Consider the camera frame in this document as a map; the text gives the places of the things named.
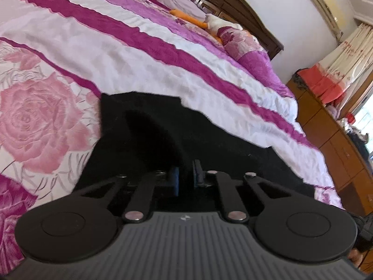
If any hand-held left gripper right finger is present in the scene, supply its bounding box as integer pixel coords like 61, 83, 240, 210
192, 160, 335, 224

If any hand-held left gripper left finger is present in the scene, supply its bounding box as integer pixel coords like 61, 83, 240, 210
71, 165, 182, 223

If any black button cardigan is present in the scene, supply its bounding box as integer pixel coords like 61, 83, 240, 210
74, 91, 316, 210

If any person's right hand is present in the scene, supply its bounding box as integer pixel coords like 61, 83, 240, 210
349, 249, 364, 272

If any long wooden cabinet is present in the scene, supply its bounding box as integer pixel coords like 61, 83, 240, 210
286, 77, 373, 220

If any purple floral pillow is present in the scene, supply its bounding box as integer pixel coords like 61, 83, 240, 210
217, 26, 295, 97

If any purple floral bedspread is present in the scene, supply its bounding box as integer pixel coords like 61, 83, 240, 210
0, 0, 344, 272

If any orange plush toy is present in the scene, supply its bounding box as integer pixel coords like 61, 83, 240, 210
170, 9, 222, 41

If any dark wooden headboard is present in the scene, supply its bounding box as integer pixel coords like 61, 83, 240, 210
128, 0, 284, 61

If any cream and coral curtain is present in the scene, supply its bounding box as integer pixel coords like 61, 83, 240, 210
297, 23, 373, 109

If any pale purple pillow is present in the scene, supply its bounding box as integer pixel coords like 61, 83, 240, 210
156, 0, 208, 23

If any wall air conditioner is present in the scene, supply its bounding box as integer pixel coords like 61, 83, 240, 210
303, 0, 345, 43

